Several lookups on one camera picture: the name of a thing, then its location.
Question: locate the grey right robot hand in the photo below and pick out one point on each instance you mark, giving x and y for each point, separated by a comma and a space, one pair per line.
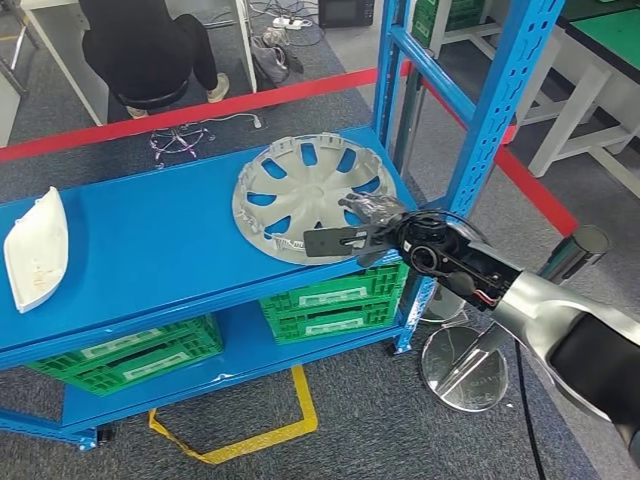
375, 208

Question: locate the silver plastic wheel hubcap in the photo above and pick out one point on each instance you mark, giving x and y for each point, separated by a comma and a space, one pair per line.
300, 199

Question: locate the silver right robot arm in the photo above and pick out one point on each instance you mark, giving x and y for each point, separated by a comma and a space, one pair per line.
540, 311

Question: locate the white workbench with green top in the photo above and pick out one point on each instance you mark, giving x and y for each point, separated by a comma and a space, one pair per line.
564, 106

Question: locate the blue metal shelf rack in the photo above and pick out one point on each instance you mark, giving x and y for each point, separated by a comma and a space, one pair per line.
150, 238

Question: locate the black shelf caster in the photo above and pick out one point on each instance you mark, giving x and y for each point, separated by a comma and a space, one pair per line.
105, 435

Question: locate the dark stanchion pole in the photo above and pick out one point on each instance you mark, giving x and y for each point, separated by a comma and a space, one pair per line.
406, 126

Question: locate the green plastic crate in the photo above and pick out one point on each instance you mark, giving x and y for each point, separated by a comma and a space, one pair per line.
150, 371
290, 318

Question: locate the stacked green crates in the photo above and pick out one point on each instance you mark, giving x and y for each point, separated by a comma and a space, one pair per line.
425, 20

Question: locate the black box appliance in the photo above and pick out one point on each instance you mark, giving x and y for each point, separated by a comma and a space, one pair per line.
345, 12

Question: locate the grey bag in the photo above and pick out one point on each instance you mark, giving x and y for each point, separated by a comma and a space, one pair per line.
270, 63

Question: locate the red barrier belt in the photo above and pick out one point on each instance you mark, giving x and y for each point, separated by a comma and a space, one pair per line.
200, 112
535, 192

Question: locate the white power strip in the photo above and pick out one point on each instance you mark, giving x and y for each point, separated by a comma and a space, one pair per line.
287, 23

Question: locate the stool with chrome base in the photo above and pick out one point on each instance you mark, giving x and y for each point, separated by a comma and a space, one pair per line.
180, 140

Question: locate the person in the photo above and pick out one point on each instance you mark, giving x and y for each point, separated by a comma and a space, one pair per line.
140, 46

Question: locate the white plastic mirror cover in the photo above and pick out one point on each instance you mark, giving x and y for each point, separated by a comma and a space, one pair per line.
35, 252

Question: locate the white panel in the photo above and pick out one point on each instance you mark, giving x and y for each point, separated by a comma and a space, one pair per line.
7, 112

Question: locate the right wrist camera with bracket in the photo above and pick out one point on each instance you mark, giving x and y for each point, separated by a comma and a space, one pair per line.
324, 242

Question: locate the chrome stanchion post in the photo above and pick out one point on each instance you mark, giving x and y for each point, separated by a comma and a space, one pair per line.
440, 308
465, 371

